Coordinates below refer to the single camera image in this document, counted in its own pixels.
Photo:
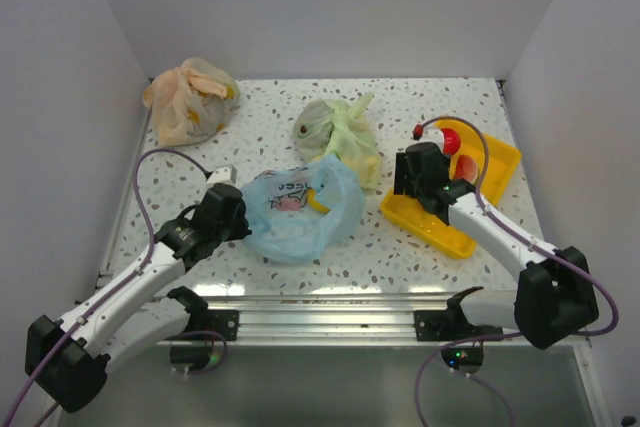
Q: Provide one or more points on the yellow plastic tray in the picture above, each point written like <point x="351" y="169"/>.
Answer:
<point x="407" y="213"/>

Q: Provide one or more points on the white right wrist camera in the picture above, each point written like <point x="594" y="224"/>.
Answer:
<point x="430" y="134"/>

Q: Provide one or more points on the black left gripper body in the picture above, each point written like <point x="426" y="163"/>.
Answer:
<point x="235" y="229"/>

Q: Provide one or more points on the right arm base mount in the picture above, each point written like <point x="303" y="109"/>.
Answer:
<point x="451" y="324"/>

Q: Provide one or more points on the green avocado plastic bag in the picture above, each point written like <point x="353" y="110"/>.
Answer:
<point x="334" y="127"/>

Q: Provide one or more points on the light blue plastic bag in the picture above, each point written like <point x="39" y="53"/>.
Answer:
<point x="284" y="227"/>

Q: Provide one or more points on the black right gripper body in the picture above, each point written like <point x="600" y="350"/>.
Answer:
<point x="411" y="187"/>

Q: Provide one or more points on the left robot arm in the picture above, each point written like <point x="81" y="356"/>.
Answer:
<point x="71" y="357"/>

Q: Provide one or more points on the small yellow fruit piece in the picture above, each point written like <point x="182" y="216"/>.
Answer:
<point x="315" y="204"/>

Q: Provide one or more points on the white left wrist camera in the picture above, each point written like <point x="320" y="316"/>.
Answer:
<point x="225" y="174"/>

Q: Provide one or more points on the orange plastic bag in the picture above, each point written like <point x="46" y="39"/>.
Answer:
<point x="190" y="103"/>

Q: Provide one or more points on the red fruit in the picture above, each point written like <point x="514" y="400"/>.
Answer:
<point x="451" y="141"/>

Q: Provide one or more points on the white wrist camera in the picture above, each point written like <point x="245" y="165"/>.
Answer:
<point x="430" y="134"/>
<point x="225" y="174"/>

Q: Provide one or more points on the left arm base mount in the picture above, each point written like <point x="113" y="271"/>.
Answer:
<point x="199" y="336"/>

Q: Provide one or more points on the aluminium table edge rail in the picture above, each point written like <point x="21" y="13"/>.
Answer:
<point x="327" y="316"/>

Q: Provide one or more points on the pink red peach slice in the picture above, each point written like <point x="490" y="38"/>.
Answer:
<point x="466" y="168"/>

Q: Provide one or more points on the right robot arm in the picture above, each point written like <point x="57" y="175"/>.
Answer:
<point x="553" y="298"/>

